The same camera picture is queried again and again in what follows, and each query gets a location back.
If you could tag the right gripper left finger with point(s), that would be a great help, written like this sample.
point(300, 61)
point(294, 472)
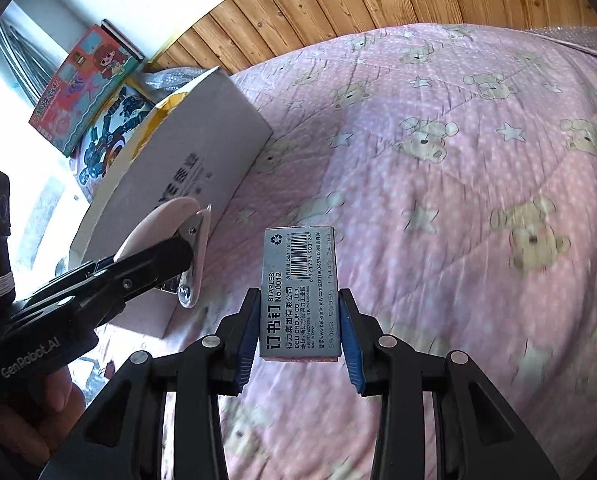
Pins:
point(120, 435)

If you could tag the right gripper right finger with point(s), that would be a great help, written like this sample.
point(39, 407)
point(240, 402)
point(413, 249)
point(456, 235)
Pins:
point(478, 435)

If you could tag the staples box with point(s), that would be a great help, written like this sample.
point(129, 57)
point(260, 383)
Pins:
point(299, 317)

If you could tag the left hand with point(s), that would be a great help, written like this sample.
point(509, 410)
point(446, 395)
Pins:
point(34, 432)

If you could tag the blue robot toy box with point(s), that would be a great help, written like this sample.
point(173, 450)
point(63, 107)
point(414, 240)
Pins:
point(107, 135)

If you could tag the pink bear pattern quilt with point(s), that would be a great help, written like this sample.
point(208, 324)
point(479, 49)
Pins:
point(458, 166)

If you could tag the white cardboard box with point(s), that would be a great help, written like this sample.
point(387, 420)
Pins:
point(176, 175)

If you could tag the pink girl toy box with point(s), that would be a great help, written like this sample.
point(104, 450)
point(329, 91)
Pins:
point(102, 60)

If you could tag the clear bubble wrap bag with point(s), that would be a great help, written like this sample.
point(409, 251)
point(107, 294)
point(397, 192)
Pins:
point(162, 83)

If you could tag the bubble wrap at right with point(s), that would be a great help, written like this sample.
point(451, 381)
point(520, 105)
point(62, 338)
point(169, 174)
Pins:
point(581, 38)

